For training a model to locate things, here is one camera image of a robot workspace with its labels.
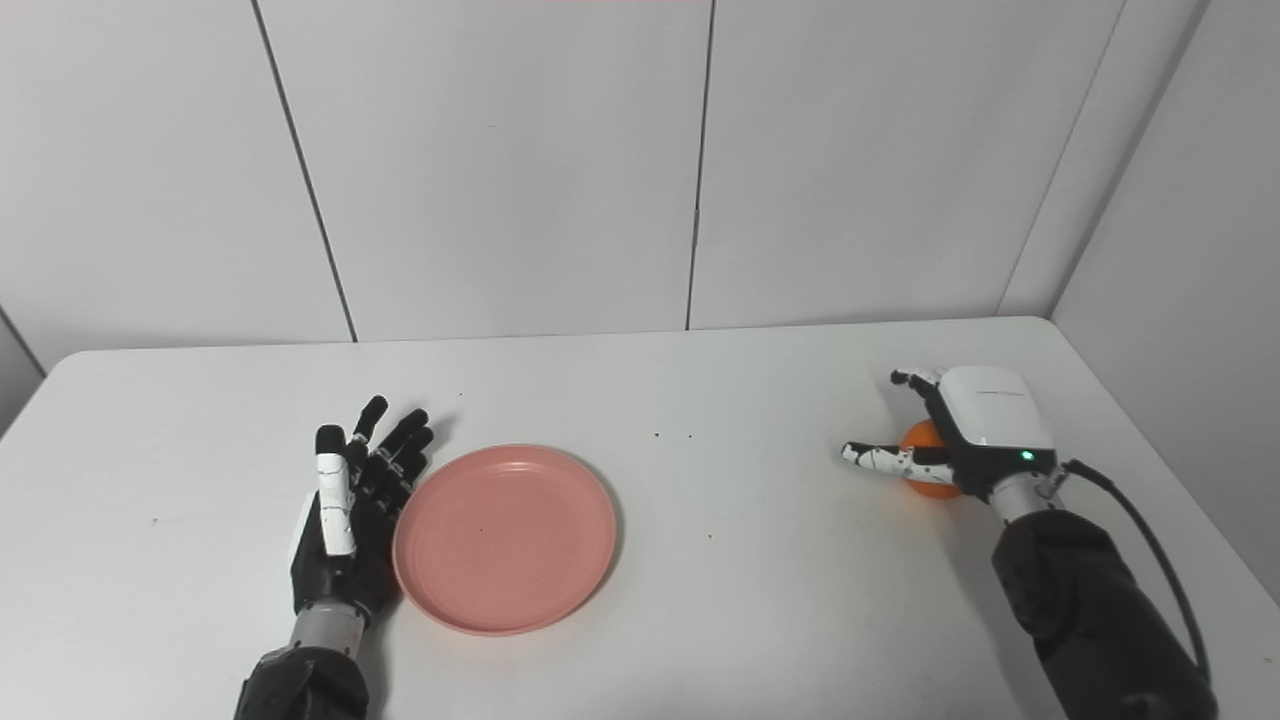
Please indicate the pink round plate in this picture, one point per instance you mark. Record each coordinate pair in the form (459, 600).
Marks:
(505, 540)

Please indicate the orange fruit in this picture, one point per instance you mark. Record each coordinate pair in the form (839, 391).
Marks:
(922, 436)

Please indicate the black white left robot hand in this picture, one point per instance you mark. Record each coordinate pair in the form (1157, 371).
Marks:
(337, 520)

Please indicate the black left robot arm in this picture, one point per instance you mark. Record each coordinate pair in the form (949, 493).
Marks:
(305, 685)

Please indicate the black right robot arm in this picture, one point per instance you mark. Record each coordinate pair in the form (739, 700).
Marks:
(1090, 620)

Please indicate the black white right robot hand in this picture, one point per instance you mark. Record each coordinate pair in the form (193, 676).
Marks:
(995, 410)

